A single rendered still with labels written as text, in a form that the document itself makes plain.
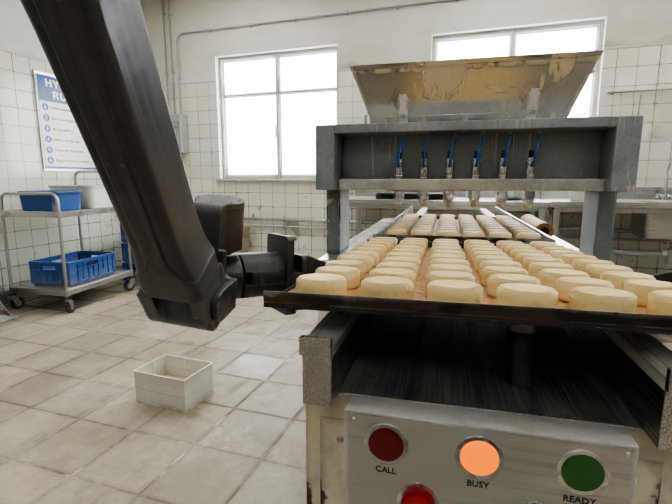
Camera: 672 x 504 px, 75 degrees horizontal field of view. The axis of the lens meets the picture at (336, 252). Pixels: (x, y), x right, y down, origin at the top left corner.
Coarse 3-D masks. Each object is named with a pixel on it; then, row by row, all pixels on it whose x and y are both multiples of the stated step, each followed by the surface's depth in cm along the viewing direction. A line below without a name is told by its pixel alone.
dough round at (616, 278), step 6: (600, 276) 48; (606, 276) 47; (612, 276) 47; (618, 276) 46; (624, 276) 46; (630, 276) 46; (636, 276) 46; (642, 276) 46; (648, 276) 46; (612, 282) 46; (618, 282) 46; (618, 288) 46
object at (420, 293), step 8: (424, 256) 78; (424, 264) 68; (472, 264) 68; (424, 272) 60; (472, 272) 60; (360, 280) 53; (424, 280) 54; (480, 280) 54; (360, 288) 48; (416, 288) 49; (424, 288) 49; (416, 296) 44; (424, 296) 44; (488, 296) 45; (560, 304) 42; (568, 304) 42; (640, 312) 39
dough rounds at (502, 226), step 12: (408, 216) 150; (432, 216) 151; (444, 216) 150; (468, 216) 150; (480, 216) 150; (504, 216) 150; (396, 228) 114; (408, 228) 120; (420, 228) 114; (432, 228) 119; (444, 228) 114; (456, 228) 132; (468, 228) 114; (480, 228) 117; (492, 228) 114; (504, 228) 115; (516, 228) 114; (528, 228) 114
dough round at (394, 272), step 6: (372, 270) 48; (378, 270) 48; (384, 270) 48; (390, 270) 48; (396, 270) 48; (402, 270) 48; (408, 270) 48; (372, 276) 47; (396, 276) 46; (402, 276) 46; (408, 276) 46; (414, 276) 47; (414, 282) 47; (414, 288) 47
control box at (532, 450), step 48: (432, 432) 38; (480, 432) 37; (528, 432) 37; (576, 432) 37; (624, 432) 37; (384, 480) 40; (432, 480) 39; (480, 480) 38; (528, 480) 37; (624, 480) 35
